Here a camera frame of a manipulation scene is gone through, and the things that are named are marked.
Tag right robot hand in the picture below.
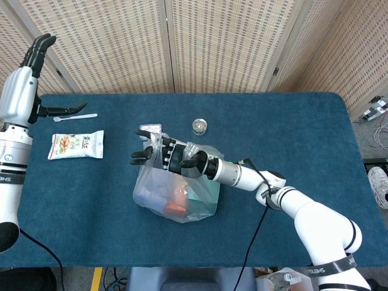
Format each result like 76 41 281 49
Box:
130 129 213 179

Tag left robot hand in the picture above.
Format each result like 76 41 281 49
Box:
0 33 88 125

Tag clear plastic bag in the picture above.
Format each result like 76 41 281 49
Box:
133 132 225 224

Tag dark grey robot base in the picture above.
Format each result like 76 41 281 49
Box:
126 266 258 291

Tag small white plastic box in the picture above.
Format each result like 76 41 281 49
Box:
139 123 162 141

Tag teal cardboard box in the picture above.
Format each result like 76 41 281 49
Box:
186 178 221 213

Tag orange snack package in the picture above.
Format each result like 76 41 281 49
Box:
163 184 190 213

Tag white toothbrush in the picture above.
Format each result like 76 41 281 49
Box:
53 113 99 123

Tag white snack packet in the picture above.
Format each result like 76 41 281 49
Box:
47 130 105 161

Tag blue table cloth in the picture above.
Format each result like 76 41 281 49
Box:
5 92 386 268

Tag yellow floor tape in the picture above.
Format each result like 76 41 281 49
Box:
90 266 104 291

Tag clear plastic container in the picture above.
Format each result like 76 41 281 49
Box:
256 267 316 291

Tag black floor object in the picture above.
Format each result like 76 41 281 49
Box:
0 266 58 291

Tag white power strip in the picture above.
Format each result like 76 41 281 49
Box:
353 95 388 122

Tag white sneaker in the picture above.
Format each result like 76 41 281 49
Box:
367 166 388 210

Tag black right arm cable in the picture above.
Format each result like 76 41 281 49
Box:
235 157 273 291

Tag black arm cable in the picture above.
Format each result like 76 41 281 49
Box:
235 157 273 291
18 229 65 291

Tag blue floor cables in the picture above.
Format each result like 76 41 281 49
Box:
102 267 130 291

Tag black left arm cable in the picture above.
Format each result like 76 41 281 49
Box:
18 229 65 291

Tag black metal frame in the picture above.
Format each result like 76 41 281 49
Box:
363 157 388 173

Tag white floor cables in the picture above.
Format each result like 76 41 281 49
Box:
374 119 388 149

